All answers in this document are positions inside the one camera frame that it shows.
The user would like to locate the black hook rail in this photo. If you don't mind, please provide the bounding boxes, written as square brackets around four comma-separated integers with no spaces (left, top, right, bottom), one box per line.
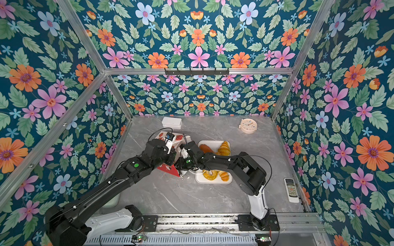
[164,68,230,76]

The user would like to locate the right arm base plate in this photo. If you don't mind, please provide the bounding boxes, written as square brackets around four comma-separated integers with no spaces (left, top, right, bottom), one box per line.
[235,214,280,231]

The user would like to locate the white remote control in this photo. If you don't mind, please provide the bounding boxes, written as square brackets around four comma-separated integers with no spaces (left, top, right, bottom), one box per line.
[284,178,300,204]

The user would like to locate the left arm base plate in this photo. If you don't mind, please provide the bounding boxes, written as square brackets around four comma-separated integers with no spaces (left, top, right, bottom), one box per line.
[124,215,159,232]

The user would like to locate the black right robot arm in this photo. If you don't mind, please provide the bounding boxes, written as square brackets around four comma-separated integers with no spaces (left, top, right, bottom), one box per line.
[174,141,269,221]

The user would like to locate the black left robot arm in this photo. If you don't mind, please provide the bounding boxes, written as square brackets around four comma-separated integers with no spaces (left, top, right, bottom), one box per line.
[45,139,176,246]

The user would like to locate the pink alarm clock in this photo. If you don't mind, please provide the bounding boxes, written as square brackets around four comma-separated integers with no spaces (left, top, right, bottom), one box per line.
[239,118,258,134]

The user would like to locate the red white paper bag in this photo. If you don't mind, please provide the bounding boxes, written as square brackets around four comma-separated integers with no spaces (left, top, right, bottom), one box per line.
[158,133,191,177]

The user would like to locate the white rectangular tray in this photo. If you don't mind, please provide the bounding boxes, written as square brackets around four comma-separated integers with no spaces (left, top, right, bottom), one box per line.
[195,140,233,185]

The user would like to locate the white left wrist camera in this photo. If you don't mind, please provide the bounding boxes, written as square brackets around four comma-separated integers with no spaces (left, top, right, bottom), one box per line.
[165,132,176,154]

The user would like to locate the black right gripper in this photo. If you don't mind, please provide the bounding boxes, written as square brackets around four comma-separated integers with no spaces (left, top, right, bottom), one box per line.
[172,157,199,171]

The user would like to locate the glazed yellow donut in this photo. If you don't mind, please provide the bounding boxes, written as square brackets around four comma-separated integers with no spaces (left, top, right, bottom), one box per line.
[203,170,218,180]

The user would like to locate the pale green box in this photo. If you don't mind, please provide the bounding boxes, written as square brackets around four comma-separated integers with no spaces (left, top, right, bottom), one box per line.
[103,194,120,209]

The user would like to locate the white plastic box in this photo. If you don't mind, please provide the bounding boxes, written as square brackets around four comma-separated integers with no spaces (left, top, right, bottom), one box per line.
[162,117,183,130]

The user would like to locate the long twisted bread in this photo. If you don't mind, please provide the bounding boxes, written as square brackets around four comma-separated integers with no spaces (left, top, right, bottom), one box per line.
[218,141,231,156]

